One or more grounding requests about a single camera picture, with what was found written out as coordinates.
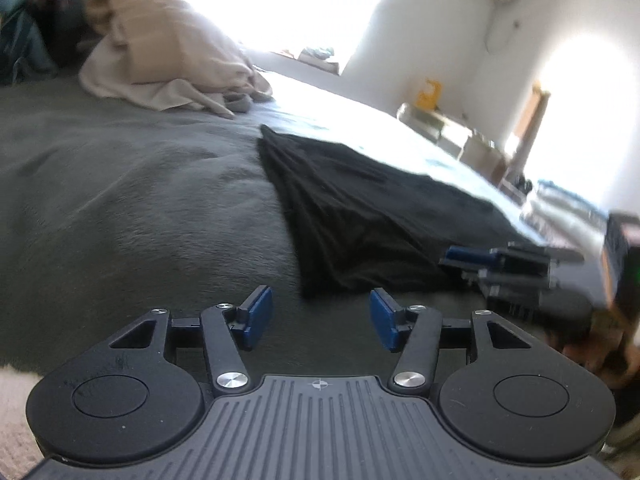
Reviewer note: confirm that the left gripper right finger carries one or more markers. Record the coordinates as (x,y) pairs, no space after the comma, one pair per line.
(411,332)

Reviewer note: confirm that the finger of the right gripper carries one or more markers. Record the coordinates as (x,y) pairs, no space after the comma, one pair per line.
(467,256)

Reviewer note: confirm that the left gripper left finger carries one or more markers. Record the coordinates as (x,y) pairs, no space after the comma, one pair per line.
(228,329)

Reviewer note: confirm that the black t-shirt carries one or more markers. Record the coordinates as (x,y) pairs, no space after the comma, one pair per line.
(358,224)

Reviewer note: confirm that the folded clothes stack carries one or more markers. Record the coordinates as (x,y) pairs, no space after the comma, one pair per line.
(564,219)

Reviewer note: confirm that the clothes on window sill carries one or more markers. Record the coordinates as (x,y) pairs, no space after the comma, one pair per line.
(320,60)

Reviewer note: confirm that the beige clothes pile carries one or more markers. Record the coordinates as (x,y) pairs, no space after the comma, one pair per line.
(160,54)

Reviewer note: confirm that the person right hand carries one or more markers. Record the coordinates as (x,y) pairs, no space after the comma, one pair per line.
(610,351)

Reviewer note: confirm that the white low cabinet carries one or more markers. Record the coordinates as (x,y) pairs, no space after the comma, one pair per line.
(461,142)

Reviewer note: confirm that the yellow box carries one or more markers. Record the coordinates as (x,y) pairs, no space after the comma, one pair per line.
(428,97)

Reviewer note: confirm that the cardboard sheet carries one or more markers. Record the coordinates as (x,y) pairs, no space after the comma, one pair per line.
(527,130)

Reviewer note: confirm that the grey bed blanket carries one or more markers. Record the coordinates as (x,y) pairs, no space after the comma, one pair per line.
(109,210)

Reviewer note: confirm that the blue duvet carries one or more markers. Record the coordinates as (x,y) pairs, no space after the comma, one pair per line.
(41,37)

